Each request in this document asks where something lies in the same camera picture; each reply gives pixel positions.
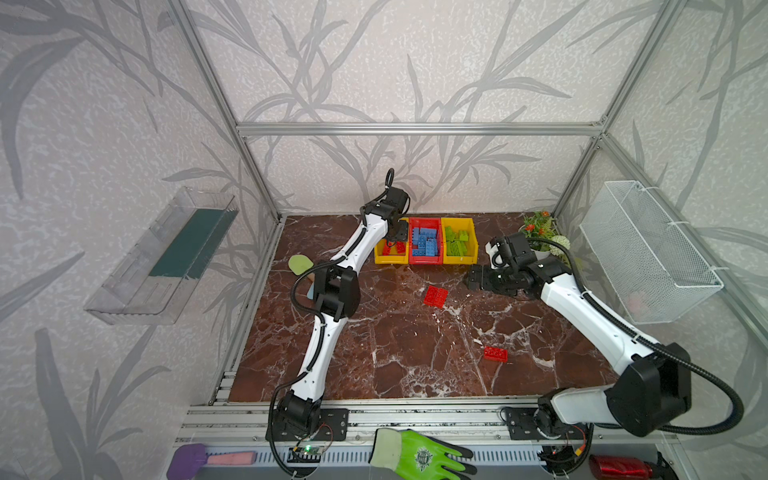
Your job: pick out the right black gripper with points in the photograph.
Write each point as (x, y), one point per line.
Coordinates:
(482, 283)

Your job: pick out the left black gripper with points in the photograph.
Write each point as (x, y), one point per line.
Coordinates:
(403, 232)

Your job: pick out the red lego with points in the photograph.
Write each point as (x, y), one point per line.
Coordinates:
(495, 354)
(394, 248)
(435, 297)

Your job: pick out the blue lego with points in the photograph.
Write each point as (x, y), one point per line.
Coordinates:
(424, 242)

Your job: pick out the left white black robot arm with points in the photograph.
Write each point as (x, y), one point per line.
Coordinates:
(295, 406)

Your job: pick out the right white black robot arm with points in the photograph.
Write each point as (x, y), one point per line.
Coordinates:
(654, 384)

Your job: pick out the red middle bin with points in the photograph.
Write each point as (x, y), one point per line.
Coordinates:
(430, 223)

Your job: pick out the left yellow bin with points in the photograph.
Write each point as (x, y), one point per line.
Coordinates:
(402, 236)

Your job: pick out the yellow bin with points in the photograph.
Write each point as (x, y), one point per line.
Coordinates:
(402, 236)
(461, 224)

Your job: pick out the right yellow bin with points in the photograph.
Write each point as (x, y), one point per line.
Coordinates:
(461, 224)

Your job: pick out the white potted flower plant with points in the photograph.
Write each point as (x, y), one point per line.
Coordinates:
(540, 224)

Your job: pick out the green toy spade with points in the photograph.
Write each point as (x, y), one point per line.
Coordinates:
(301, 265)

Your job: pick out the green work glove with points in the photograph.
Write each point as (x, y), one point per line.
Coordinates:
(413, 456)

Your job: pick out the red metallic tool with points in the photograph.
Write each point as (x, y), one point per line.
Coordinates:
(626, 468)

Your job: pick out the green circuit board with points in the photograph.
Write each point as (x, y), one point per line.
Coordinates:
(305, 454)

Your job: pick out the purple pink brush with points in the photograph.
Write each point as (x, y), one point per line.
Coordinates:
(189, 459)

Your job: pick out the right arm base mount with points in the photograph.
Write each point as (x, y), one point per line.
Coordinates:
(528, 423)

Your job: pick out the white wire mesh basket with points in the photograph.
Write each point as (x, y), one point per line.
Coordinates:
(653, 267)

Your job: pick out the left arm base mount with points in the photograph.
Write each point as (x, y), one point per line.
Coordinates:
(327, 424)

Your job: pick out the clear plastic wall shelf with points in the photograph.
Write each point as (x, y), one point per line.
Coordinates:
(158, 275)

